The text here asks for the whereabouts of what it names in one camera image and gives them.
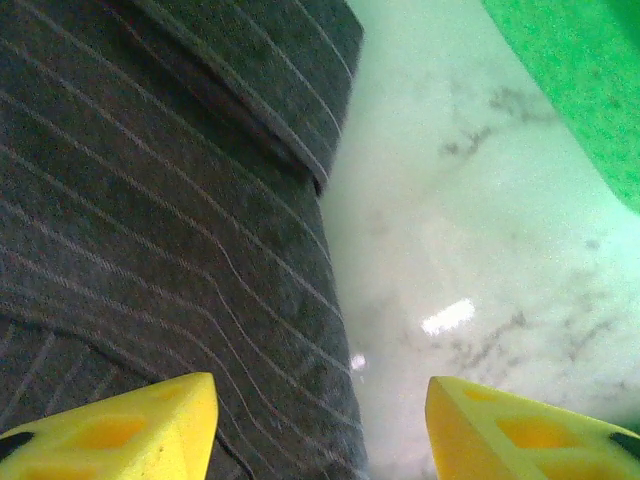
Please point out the green plastic basket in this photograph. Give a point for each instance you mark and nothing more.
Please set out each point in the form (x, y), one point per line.
(575, 75)

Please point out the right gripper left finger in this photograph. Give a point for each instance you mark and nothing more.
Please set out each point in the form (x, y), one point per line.
(125, 440)

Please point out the black pinstripe long sleeve shirt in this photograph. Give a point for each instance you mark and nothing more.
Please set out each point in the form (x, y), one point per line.
(150, 200)

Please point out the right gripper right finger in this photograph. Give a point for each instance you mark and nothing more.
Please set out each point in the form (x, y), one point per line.
(525, 440)

